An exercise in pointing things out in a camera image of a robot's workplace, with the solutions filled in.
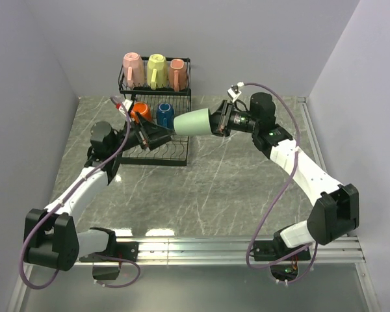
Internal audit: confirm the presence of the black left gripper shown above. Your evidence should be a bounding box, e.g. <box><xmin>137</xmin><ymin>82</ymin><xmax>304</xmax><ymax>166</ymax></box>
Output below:
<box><xmin>109</xmin><ymin>111</ymin><xmax>174</xmax><ymax>156</ymax></box>

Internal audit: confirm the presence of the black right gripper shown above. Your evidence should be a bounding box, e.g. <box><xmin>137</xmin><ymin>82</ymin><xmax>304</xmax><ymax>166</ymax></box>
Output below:
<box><xmin>196</xmin><ymin>100</ymin><xmax>259</xmax><ymax>138</ymax></box>

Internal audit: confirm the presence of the blue mug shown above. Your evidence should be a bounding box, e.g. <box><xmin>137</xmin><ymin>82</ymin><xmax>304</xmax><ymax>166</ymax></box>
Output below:
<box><xmin>156</xmin><ymin>102</ymin><xmax>175</xmax><ymax>129</ymax></box>

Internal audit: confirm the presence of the light green tumbler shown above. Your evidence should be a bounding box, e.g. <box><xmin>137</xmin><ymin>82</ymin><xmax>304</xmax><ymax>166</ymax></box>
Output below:
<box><xmin>174</xmin><ymin>108</ymin><xmax>212</xmax><ymax>137</ymax></box>

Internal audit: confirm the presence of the orange mug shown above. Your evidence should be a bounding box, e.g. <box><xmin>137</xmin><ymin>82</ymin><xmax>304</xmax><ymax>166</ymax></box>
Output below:
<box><xmin>131</xmin><ymin>101</ymin><xmax>153</xmax><ymax>124</ymax></box>

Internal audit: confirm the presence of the salmon floral mug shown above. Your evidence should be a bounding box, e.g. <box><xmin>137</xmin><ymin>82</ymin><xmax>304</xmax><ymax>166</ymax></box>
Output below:
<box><xmin>168</xmin><ymin>58</ymin><xmax>188</xmax><ymax>92</ymax></box>

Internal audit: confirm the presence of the pale pink mug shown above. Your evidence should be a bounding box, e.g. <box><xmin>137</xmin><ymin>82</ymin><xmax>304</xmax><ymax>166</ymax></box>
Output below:
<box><xmin>123</xmin><ymin>52</ymin><xmax>146</xmax><ymax>88</ymax></box>

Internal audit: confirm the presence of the yellow-green faceted mug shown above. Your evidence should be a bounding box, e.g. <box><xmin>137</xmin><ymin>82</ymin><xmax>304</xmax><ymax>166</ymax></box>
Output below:
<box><xmin>146</xmin><ymin>54</ymin><xmax>168</xmax><ymax>90</ymax></box>

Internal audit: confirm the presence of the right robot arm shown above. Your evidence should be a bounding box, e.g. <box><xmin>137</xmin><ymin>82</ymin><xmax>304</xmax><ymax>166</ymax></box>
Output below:
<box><xmin>209</xmin><ymin>92</ymin><xmax>359</xmax><ymax>260</ymax></box>

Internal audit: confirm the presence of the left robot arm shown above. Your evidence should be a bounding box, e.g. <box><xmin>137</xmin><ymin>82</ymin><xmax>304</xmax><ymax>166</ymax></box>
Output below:
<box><xmin>21</xmin><ymin>119</ymin><xmax>175</xmax><ymax>271</ymax></box>

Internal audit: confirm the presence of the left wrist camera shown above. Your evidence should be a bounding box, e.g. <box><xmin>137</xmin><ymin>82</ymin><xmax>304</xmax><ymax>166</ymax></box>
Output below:
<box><xmin>115</xmin><ymin>99</ymin><xmax>133</xmax><ymax>115</ymax></box>

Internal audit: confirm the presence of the black wire dish rack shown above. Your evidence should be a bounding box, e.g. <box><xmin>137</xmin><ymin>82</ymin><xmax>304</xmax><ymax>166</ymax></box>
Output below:
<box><xmin>118</xmin><ymin>58</ymin><xmax>192</xmax><ymax>166</ymax></box>

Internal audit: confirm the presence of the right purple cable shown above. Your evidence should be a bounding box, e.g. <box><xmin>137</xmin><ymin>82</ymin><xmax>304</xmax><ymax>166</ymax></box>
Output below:
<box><xmin>245</xmin><ymin>81</ymin><xmax>319</xmax><ymax>284</ymax></box>

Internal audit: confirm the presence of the purple cable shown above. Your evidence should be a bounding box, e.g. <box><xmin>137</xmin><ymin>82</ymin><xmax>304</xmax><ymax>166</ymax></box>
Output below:
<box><xmin>245</xmin><ymin>81</ymin><xmax>319</xmax><ymax>284</ymax></box>
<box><xmin>18</xmin><ymin>96</ymin><xmax>141</xmax><ymax>290</ymax></box>

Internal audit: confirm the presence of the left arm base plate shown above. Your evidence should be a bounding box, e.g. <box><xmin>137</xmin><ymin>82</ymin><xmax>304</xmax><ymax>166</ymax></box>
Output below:
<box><xmin>79</xmin><ymin>241</ymin><xmax>139</xmax><ymax>263</ymax></box>

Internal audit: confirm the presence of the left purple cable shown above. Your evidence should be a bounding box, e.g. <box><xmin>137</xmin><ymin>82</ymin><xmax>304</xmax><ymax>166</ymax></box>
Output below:
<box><xmin>18</xmin><ymin>96</ymin><xmax>141</xmax><ymax>290</ymax></box>

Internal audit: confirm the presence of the aluminium mounting rail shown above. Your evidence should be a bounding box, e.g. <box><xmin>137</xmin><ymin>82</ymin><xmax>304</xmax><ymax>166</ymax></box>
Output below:
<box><xmin>8</xmin><ymin>237</ymin><xmax>380</xmax><ymax>311</ymax></box>

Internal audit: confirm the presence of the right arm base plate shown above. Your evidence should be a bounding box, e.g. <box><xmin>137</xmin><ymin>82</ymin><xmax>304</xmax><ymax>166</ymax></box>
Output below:
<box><xmin>249</xmin><ymin>239</ymin><xmax>311</xmax><ymax>262</ymax></box>

